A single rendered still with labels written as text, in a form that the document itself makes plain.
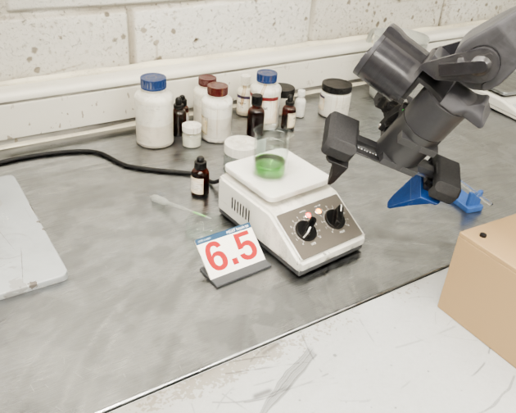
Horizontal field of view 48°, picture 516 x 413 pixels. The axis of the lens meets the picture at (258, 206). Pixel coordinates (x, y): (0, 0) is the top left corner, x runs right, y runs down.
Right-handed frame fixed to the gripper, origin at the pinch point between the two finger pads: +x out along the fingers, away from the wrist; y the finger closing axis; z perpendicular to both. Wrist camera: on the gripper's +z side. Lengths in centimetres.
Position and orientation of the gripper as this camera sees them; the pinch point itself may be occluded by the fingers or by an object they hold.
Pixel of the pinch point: (371, 179)
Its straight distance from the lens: 78.0
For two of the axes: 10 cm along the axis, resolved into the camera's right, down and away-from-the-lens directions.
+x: -3.6, 5.1, 7.8
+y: -9.2, -3.4, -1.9
